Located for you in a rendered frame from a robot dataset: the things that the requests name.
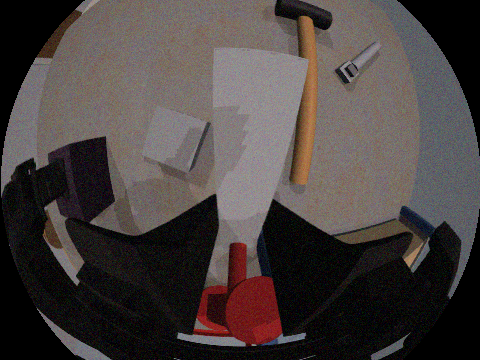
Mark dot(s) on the wooden-handled black mallet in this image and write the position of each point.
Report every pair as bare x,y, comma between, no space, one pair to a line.
307,17

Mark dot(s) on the grey metal rod with square end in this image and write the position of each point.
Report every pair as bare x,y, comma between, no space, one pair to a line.
350,69

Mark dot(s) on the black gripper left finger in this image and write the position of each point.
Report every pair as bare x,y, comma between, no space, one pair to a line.
170,262

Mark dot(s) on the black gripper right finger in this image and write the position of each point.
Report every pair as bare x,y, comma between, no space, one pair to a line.
310,268

